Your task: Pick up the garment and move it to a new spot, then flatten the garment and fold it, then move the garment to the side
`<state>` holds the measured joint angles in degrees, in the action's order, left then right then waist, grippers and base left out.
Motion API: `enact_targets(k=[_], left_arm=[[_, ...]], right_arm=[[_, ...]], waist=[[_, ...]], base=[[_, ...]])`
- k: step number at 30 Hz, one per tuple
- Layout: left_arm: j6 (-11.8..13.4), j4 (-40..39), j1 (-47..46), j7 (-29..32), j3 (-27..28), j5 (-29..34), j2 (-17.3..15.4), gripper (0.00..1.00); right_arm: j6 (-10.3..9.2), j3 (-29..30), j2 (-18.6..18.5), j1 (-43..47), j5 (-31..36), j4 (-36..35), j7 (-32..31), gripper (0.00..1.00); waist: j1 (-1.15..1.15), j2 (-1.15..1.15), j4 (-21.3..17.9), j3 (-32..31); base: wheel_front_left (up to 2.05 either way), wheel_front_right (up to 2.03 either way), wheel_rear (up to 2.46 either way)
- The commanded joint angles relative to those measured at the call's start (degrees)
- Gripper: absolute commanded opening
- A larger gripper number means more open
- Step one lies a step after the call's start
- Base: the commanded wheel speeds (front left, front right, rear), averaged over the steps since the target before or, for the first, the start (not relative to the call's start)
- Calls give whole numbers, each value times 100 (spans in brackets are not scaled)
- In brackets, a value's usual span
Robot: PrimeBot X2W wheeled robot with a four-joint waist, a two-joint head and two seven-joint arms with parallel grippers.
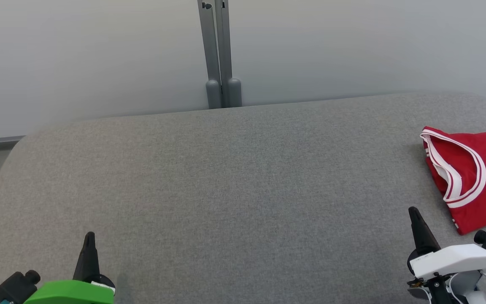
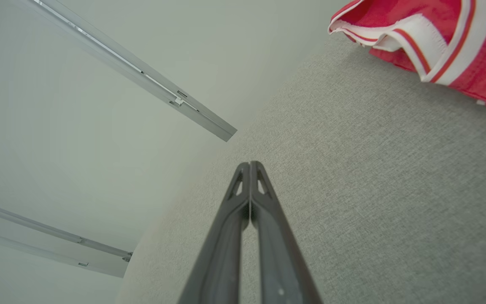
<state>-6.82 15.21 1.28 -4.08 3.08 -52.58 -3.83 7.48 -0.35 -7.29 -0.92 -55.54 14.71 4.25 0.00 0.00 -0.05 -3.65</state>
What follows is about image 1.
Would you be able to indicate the grey metal post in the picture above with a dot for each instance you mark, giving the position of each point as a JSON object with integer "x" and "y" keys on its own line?
{"x": 209, "y": 50}
{"x": 230, "y": 55}

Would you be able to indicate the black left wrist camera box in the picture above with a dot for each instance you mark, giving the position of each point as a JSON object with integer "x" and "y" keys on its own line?
{"x": 13, "y": 287}

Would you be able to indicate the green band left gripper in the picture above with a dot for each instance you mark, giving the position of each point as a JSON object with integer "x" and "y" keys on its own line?
{"x": 70, "y": 293}

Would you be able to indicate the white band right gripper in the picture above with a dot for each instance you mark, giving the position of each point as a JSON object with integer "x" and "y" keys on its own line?
{"x": 454, "y": 259}

